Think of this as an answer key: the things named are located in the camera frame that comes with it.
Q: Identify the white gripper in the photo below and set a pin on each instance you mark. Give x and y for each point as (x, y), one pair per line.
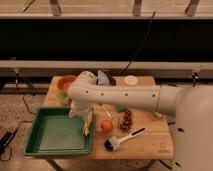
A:
(79, 108)

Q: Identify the green plastic tray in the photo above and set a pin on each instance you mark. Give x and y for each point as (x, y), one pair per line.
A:
(54, 133)

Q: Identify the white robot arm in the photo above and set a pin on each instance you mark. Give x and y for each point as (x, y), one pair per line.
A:
(192, 107)

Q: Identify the green plastic cup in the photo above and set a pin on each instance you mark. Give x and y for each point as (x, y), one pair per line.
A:
(63, 98)

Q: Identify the metal spoon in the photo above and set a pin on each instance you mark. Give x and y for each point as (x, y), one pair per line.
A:
(106, 111)

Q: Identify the orange bowl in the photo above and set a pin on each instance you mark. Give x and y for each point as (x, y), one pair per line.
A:
(65, 81)

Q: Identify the orange fruit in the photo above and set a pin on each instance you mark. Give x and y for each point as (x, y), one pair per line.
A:
(106, 126)

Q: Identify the grey crumpled cloth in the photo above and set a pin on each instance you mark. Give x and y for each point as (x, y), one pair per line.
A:
(103, 79)

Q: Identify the green sponge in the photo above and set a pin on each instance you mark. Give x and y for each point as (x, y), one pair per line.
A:
(120, 108)

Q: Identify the dark bowl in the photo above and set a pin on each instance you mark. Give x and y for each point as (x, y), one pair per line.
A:
(112, 81)

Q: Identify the bunch of dark grapes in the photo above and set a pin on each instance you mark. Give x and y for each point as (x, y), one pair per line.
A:
(125, 123)

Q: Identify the white dish brush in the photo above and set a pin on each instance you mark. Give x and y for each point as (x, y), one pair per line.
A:
(114, 142)

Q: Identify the white round container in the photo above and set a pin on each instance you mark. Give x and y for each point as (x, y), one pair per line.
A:
(130, 80)

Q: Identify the black power adapter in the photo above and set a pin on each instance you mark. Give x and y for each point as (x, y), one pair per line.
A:
(5, 140)

